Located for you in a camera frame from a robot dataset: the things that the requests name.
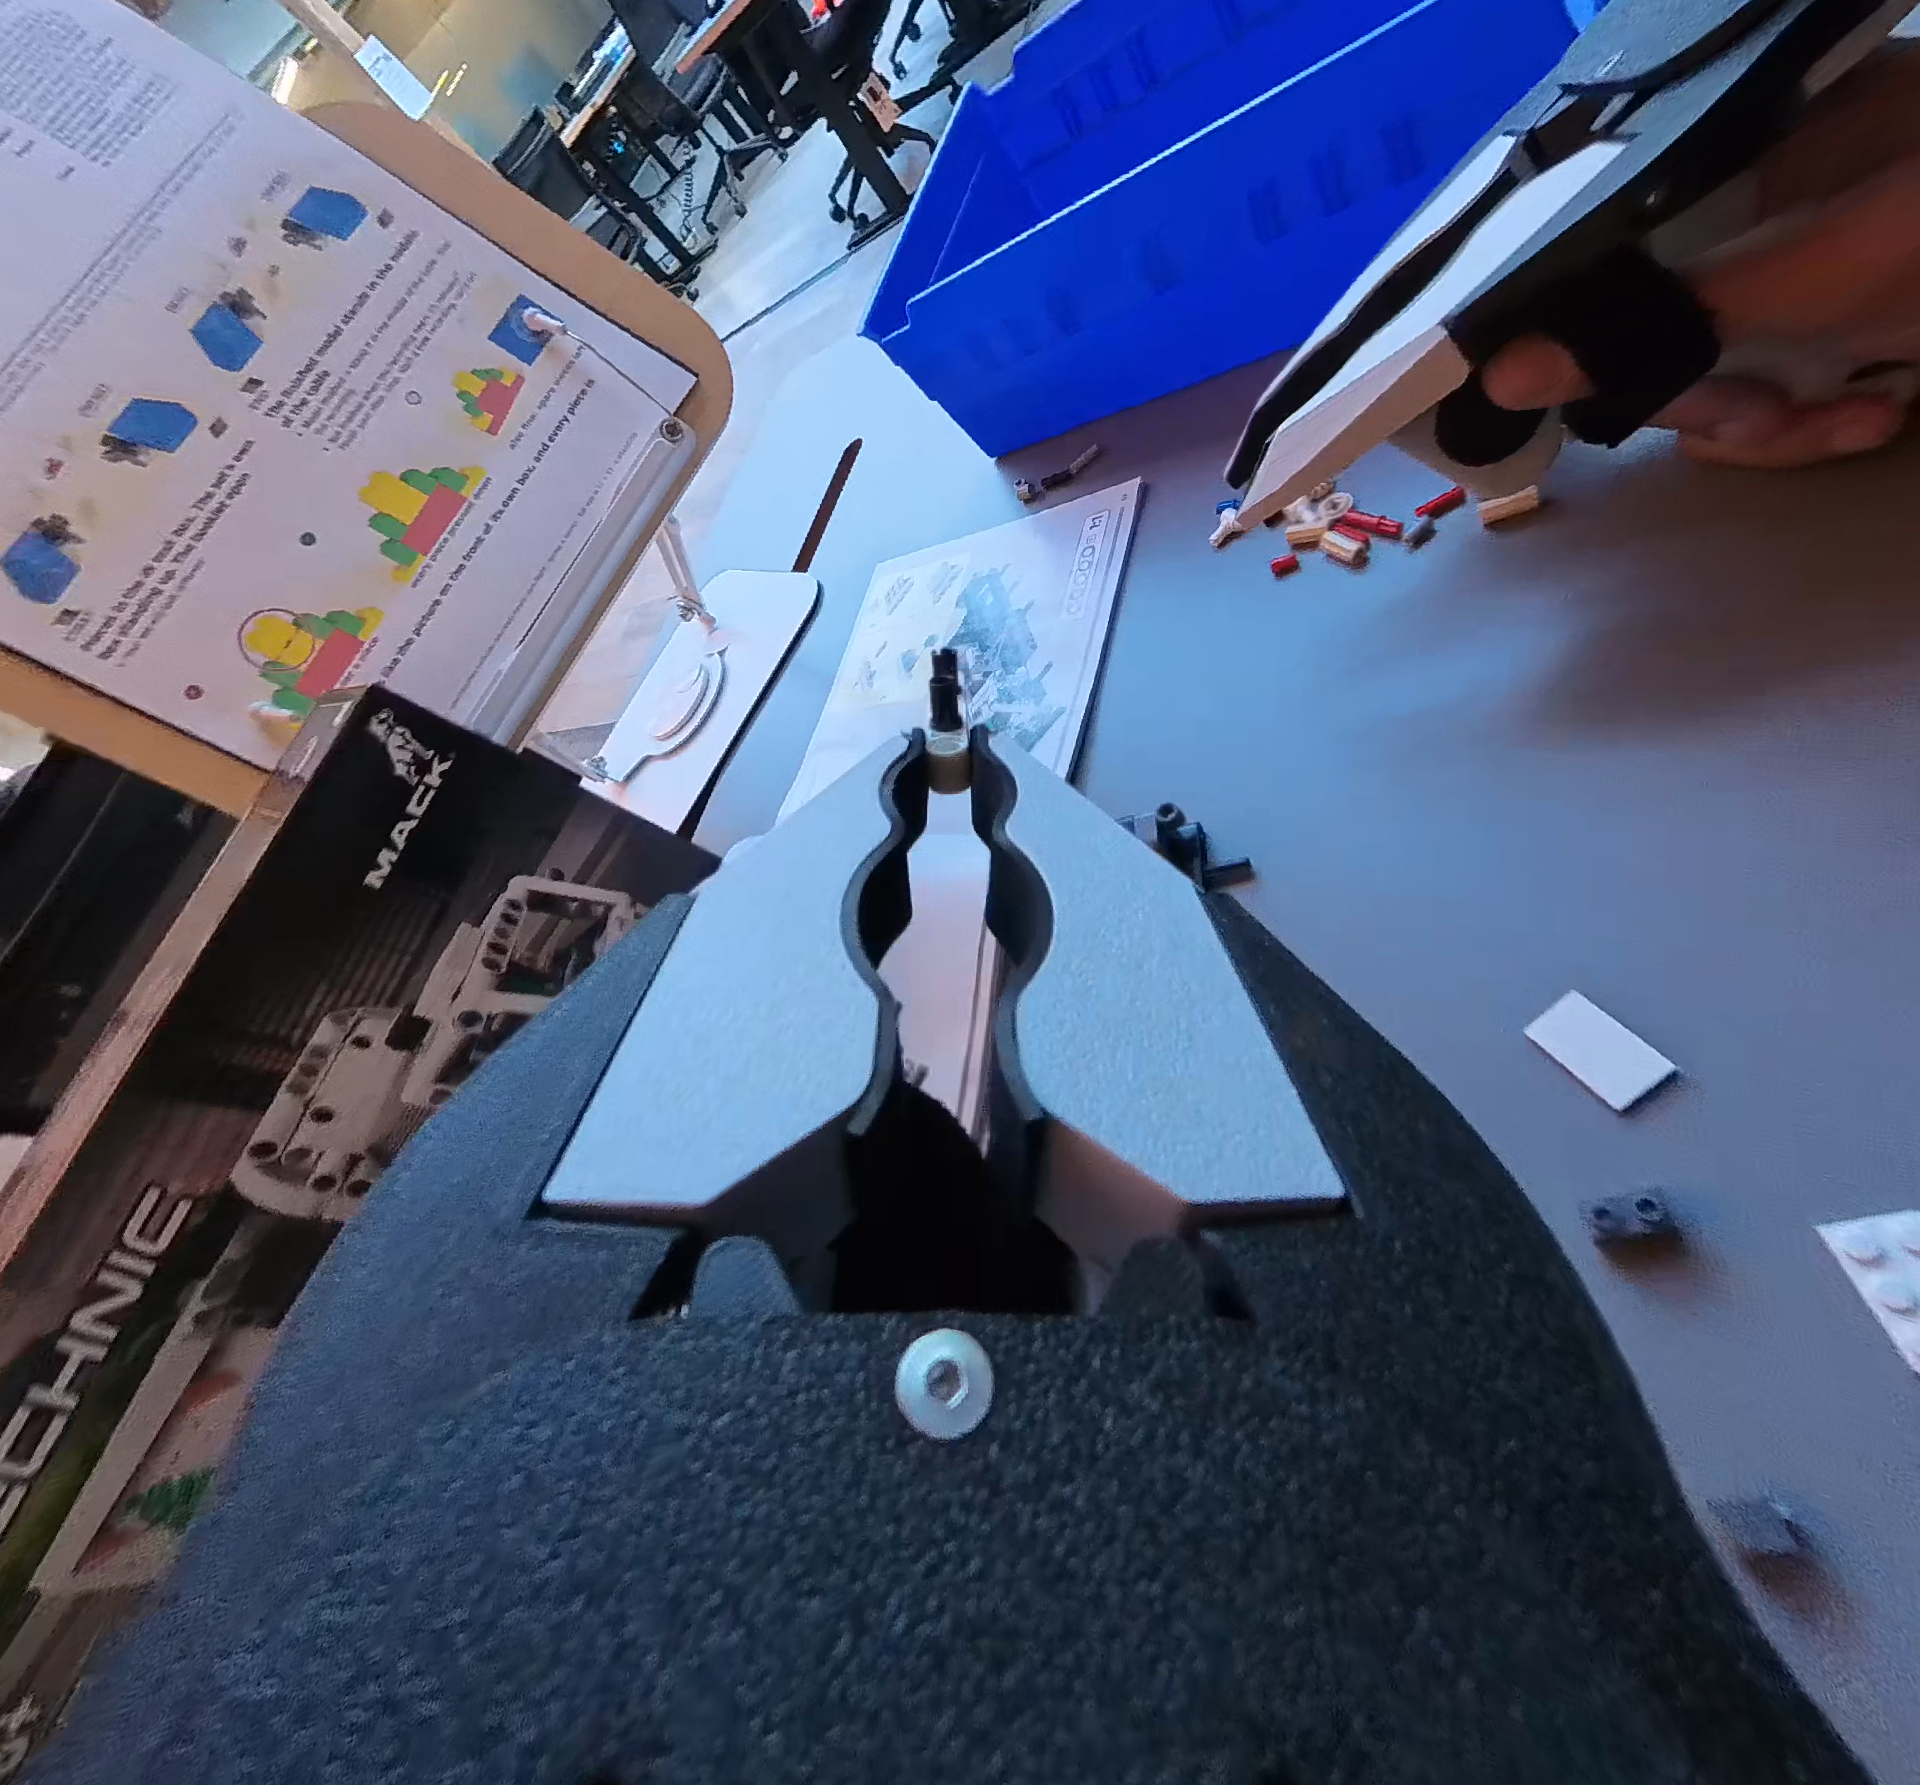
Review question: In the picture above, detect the silver poster rail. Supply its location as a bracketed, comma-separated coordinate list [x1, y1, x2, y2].
[443, 416, 697, 766]

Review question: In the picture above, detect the black office chair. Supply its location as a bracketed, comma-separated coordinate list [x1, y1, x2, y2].
[781, 0, 940, 242]

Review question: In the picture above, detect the dark grey lego connector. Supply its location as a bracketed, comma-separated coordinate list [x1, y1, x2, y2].
[1152, 803, 1260, 898]

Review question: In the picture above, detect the white stand base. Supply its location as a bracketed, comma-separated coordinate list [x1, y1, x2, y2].
[576, 566, 824, 834]

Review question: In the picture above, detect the white lego tile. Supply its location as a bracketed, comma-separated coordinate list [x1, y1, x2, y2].
[1522, 986, 1682, 1117]

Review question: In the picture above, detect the open lego instruction booklet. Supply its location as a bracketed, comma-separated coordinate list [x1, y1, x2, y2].
[776, 473, 1151, 1156]

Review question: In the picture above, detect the black lego pin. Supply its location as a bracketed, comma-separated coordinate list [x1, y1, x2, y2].
[918, 645, 974, 800]

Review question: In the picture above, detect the lego set box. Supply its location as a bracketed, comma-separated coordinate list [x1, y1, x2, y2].
[0, 683, 727, 1785]

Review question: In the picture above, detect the wooden top office desk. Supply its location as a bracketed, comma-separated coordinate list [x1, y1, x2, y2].
[674, 0, 1060, 265]

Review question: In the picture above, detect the white studded lego plate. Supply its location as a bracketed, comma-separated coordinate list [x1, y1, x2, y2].
[1812, 1205, 1920, 1376]

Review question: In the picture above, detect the lego instruction poster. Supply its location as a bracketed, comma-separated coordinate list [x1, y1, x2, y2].
[0, 0, 703, 766]

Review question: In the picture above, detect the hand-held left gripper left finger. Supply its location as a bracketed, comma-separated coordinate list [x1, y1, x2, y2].
[540, 733, 932, 1314]

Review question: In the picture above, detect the person's right hand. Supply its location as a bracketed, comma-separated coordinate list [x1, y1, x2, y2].
[1476, 53, 1920, 471]

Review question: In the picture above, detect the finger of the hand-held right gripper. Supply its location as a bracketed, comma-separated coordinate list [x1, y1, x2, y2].
[1222, 132, 1648, 530]

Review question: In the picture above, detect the wooden sign board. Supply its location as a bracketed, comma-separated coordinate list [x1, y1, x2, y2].
[0, 97, 739, 827]

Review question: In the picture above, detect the pile of red tan lego pins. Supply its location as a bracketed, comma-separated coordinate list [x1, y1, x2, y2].
[1204, 473, 1549, 585]

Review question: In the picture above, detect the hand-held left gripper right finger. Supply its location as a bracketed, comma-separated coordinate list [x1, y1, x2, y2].
[972, 726, 1351, 1314]

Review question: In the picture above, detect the dark thin stick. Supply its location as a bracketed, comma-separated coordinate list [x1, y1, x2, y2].
[792, 434, 869, 574]

